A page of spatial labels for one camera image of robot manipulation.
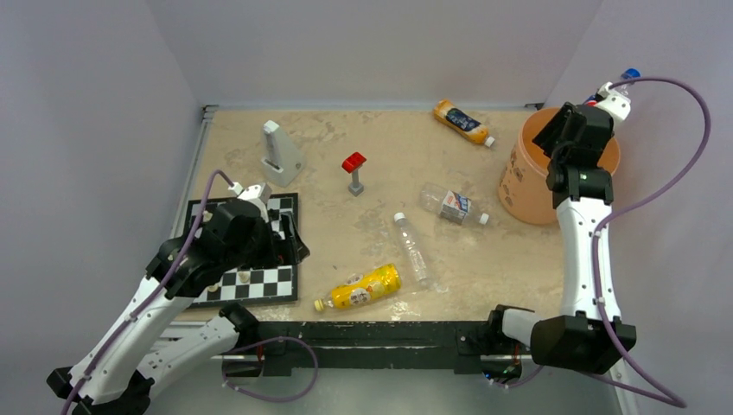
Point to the black white chessboard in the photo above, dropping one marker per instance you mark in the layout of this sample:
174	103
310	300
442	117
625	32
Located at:
266	285

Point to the orange bottle blue label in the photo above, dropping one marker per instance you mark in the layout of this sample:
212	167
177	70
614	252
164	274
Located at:
459	121

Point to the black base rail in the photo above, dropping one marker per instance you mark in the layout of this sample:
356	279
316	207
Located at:
463	347

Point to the clear bottle white label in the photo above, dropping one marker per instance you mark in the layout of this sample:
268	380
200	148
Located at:
451	206

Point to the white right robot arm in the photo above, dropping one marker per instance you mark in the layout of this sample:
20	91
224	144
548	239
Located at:
588	335

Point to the white metronome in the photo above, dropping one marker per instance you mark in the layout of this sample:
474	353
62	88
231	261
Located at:
282	161

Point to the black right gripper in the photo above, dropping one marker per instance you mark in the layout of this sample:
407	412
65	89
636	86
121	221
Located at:
547	138

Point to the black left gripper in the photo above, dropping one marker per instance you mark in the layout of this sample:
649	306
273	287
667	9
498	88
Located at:
296	248

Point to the orange plastic bin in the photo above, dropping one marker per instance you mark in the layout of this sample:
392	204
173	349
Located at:
532	187

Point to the yellow juice bottle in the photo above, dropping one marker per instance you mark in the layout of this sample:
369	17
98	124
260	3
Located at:
362	289

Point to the blue cap pepsi bottle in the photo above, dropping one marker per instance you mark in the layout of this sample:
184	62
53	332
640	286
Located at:
628	74

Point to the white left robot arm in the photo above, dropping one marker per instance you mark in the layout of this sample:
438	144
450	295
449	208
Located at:
124	372

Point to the red grey toy stand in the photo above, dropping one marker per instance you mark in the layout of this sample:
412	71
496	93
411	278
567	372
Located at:
352	165

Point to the clear empty plastic bottle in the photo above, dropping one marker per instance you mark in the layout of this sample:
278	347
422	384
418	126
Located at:
409	242

